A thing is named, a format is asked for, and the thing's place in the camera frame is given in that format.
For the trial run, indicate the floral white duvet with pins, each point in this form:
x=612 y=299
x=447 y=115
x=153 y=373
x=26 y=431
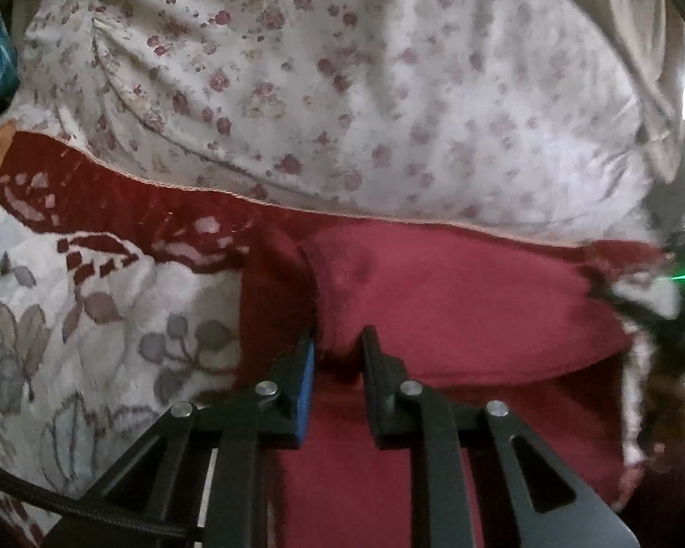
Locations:
x=509 y=114

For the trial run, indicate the beige curtain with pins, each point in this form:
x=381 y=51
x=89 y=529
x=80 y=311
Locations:
x=650 y=36

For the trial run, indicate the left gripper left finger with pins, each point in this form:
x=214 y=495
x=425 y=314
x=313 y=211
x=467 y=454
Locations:
x=203 y=470

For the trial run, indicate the dark red sweatshirt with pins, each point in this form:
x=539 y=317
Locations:
x=478 y=318

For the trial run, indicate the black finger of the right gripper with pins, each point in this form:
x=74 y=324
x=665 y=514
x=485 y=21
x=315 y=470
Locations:
x=667 y=333

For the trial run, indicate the red and white plush blanket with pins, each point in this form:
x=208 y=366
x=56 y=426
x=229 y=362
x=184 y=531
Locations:
x=120 y=297

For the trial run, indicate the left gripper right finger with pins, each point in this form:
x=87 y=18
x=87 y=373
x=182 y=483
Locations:
x=480 y=476

